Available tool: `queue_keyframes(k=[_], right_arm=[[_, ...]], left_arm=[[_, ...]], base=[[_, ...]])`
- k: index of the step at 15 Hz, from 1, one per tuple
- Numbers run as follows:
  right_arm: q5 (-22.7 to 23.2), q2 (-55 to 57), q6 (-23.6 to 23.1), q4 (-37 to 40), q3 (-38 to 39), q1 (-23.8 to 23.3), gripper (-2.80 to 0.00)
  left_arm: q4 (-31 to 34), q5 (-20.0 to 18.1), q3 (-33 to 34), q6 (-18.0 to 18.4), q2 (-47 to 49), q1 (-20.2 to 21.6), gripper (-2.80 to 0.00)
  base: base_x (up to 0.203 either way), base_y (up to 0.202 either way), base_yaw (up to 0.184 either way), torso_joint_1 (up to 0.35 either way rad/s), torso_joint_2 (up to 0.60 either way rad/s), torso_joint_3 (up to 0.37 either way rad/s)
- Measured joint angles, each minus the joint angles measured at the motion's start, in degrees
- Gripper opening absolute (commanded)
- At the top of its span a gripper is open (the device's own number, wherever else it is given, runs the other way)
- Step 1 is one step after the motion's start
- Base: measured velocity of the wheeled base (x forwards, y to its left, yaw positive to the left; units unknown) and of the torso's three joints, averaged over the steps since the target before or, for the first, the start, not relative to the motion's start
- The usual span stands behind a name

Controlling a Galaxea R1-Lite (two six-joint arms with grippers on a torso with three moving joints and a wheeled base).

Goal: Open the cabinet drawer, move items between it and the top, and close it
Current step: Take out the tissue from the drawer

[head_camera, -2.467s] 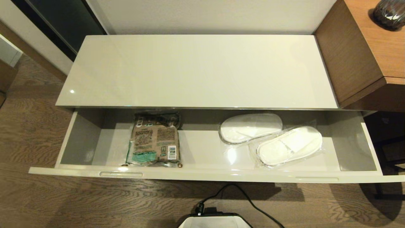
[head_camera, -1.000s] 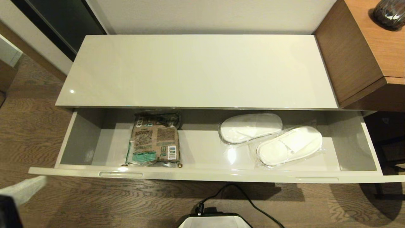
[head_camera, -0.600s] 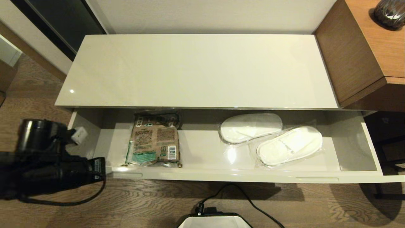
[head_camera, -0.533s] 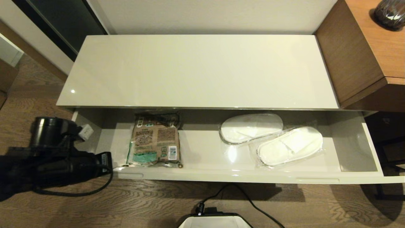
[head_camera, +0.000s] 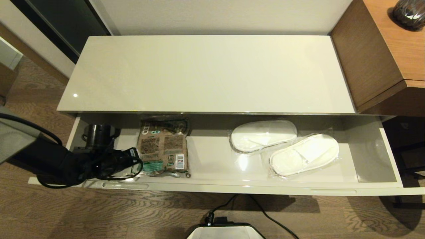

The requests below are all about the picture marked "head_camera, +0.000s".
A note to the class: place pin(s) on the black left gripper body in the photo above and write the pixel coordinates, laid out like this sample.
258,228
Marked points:
124,162

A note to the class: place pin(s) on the brown printed snack packet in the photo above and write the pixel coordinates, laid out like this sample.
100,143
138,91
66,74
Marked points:
164,146

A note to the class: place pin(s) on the wide cream cabinet drawer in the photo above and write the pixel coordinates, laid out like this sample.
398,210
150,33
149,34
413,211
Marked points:
215,162

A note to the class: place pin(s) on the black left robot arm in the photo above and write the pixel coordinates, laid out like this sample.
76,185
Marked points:
56,162

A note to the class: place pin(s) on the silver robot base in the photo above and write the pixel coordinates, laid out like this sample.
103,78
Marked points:
225,232

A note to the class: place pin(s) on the glossy cream drawer cabinet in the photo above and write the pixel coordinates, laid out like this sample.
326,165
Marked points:
199,73

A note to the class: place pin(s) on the bagged white slippers showing soles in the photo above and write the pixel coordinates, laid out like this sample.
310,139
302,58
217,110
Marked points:
262,134

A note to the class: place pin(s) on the brown wooden furniture piece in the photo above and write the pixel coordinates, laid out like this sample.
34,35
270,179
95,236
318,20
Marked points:
6,78

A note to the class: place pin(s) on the dark glass door panel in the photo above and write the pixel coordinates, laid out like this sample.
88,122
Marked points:
66,23

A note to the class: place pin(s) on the white furniture corner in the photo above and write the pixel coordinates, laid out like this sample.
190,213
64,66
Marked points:
8,53

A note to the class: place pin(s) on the brown wooden desk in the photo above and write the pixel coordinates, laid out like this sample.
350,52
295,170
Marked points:
372,53

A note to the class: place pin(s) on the dark glass vase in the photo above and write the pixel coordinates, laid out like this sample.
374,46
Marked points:
410,15

